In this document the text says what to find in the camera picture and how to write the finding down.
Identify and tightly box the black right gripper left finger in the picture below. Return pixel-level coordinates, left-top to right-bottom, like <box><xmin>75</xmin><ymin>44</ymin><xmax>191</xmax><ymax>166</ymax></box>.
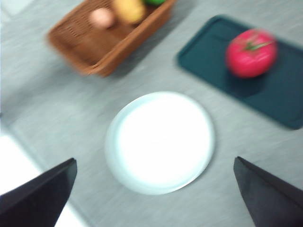
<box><xmin>0</xmin><ymin>157</ymin><xmax>78</xmax><ymax>227</ymax></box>

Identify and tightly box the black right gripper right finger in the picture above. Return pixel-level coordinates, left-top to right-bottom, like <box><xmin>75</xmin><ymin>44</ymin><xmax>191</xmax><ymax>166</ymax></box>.
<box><xmin>233</xmin><ymin>156</ymin><xmax>303</xmax><ymax>227</ymax></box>

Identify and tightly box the red tomato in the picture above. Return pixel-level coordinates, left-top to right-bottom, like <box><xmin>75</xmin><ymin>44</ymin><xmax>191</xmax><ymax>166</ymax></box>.
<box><xmin>225</xmin><ymin>28</ymin><xmax>278</xmax><ymax>79</ymax></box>

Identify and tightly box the dark rectangular tray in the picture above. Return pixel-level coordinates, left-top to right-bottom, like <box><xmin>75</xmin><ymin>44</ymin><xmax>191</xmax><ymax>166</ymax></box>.
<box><xmin>176</xmin><ymin>14</ymin><xmax>303</xmax><ymax>130</ymax></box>

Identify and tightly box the grey round plate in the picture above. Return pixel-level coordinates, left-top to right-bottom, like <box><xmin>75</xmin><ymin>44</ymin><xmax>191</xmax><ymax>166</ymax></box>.
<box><xmin>105</xmin><ymin>91</ymin><xmax>216</xmax><ymax>196</ymax></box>

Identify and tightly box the brown wicker basket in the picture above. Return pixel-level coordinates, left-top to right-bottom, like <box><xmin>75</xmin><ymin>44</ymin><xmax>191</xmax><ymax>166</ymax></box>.
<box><xmin>46</xmin><ymin>0</ymin><xmax>177</xmax><ymax>78</ymax></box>

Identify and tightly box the pale pink egg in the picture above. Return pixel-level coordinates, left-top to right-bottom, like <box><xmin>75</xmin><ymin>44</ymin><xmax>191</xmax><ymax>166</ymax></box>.
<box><xmin>91</xmin><ymin>7</ymin><xmax>114</xmax><ymax>29</ymax></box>

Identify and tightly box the orange-yellow round fruit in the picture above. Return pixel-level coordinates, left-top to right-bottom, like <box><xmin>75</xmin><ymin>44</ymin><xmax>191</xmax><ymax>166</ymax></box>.
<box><xmin>113</xmin><ymin>0</ymin><xmax>146</xmax><ymax>24</ymax></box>

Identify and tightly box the green pepper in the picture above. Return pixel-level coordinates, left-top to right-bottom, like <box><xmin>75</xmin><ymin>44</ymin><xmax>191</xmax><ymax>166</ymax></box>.
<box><xmin>144</xmin><ymin>0</ymin><xmax>166</xmax><ymax>7</ymax></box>

